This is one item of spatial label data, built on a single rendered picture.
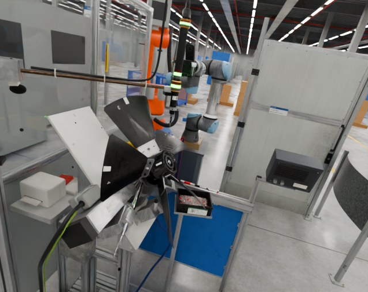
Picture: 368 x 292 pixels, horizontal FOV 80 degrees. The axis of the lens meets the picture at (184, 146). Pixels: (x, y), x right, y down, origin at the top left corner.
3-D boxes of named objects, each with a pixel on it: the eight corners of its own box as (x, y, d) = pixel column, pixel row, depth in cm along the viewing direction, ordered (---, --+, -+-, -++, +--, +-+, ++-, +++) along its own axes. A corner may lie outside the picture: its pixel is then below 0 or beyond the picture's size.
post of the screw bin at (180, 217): (163, 292, 168) (180, 207, 139) (164, 289, 171) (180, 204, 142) (167, 293, 169) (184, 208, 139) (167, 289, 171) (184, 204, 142)
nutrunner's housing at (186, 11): (168, 115, 101) (185, -2, 84) (166, 112, 104) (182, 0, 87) (176, 115, 102) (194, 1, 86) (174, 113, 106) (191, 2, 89)
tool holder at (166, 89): (162, 109, 97) (165, 87, 94) (159, 105, 103) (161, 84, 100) (181, 111, 101) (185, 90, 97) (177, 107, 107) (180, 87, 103)
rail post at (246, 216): (219, 291, 177) (245, 212, 149) (219, 286, 181) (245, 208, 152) (223, 292, 177) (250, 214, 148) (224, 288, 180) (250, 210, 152)
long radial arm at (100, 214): (110, 185, 103) (129, 176, 98) (119, 198, 104) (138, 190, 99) (63, 225, 76) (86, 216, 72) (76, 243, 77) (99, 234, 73)
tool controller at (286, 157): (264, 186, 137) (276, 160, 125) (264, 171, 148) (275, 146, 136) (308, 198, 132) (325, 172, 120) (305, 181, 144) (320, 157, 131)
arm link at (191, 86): (184, 90, 141) (187, 72, 137) (199, 94, 136) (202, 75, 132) (177, 90, 135) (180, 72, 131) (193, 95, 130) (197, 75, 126)
